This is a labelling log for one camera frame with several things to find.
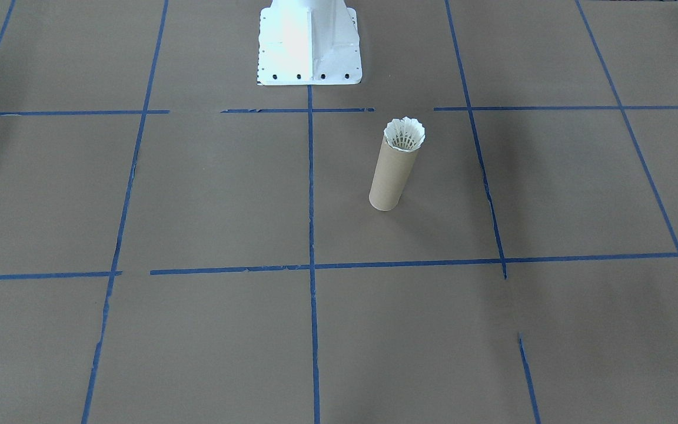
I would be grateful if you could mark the brown cardboard tube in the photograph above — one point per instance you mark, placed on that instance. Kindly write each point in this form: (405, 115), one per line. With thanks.
(389, 182)

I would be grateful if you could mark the white arm base mount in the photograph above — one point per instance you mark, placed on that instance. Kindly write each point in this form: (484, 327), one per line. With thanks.
(309, 41)

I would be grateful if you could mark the white feather shuttlecock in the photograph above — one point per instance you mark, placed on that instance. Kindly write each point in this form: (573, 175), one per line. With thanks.
(404, 134)

